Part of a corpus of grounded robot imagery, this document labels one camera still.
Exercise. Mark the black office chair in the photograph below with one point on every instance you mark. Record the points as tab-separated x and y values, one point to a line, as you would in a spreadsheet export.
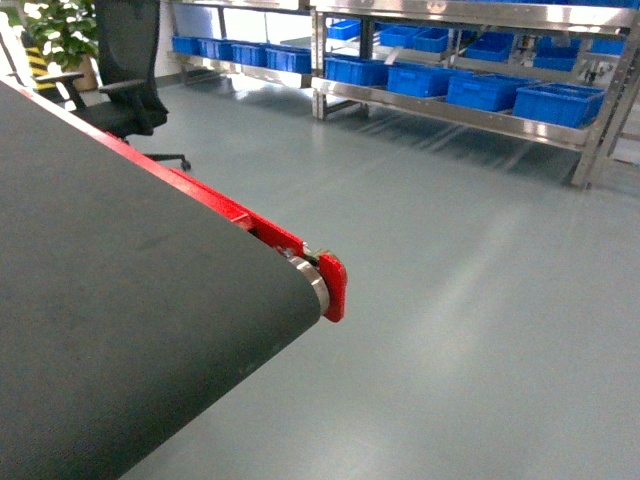
128	38

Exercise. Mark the red conveyor side rail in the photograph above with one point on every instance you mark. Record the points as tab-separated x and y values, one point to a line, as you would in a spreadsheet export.
330	279

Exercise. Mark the steel shelving rack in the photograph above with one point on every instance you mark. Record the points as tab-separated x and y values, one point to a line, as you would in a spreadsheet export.
562	74

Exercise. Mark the green potted plant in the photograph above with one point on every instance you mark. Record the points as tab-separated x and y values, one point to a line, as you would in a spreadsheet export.
66	33

